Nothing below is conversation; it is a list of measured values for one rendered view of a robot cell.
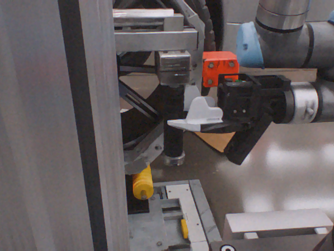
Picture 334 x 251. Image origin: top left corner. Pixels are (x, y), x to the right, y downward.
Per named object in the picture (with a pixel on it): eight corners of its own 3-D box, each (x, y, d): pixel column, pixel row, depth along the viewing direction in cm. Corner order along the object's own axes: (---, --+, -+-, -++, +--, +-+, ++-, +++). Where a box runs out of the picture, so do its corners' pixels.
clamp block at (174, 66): (180, 69, 58) (181, 41, 56) (191, 85, 50) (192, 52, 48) (154, 70, 58) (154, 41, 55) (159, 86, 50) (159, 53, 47)
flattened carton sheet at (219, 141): (212, 115, 256) (213, 111, 255) (257, 145, 212) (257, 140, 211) (180, 122, 244) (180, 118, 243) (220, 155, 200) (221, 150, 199)
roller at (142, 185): (146, 150, 112) (146, 136, 110) (154, 205, 86) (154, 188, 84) (130, 152, 112) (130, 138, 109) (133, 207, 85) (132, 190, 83)
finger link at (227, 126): (193, 115, 53) (238, 110, 55) (193, 124, 54) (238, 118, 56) (203, 126, 49) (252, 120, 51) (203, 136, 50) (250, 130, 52)
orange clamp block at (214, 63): (194, 78, 81) (227, 77, 82) (201, 88, 74) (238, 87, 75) (196, 51, 78) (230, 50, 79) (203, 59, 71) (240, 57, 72)
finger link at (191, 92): (164, 82, 56) (215, 83, 56) (164, 112, 59) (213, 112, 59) (164, 88, 53) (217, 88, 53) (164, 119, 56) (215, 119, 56)
